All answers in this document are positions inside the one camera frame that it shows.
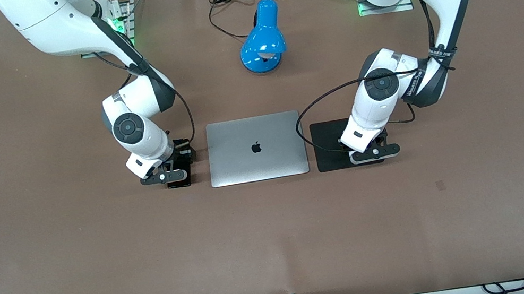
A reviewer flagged black square mouse pad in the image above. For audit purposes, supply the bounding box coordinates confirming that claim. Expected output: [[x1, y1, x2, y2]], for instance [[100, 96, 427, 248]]
[[309, 113, 385, 174]]

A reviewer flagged silver closed laptop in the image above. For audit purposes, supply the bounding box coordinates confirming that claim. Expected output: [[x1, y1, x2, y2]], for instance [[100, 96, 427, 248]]
[[201, 108, 311, 190]]

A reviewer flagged blue desk lamp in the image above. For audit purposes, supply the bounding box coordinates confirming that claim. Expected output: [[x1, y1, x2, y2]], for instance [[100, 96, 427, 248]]
[[231, 0, 291, 78]]

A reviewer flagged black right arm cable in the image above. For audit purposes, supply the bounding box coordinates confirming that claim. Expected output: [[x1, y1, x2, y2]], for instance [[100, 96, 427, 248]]
[[91, 35, 199, 161]]

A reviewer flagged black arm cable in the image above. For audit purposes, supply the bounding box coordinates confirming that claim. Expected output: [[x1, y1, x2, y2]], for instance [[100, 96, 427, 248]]
[[91, 35, 199, 161], [277, 0, 471, 160]]

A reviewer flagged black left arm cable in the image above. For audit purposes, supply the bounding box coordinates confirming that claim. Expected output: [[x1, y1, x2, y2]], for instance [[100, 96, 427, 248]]
[[277, 0, 471, 160]]

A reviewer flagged black lamp power cord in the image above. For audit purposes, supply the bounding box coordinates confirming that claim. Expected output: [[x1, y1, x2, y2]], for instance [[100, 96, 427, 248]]
[[206, 0, 289, 46]]

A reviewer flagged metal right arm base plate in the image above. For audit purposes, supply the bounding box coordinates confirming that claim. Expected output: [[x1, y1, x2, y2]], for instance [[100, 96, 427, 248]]
[[71, 0, 141, 60]]

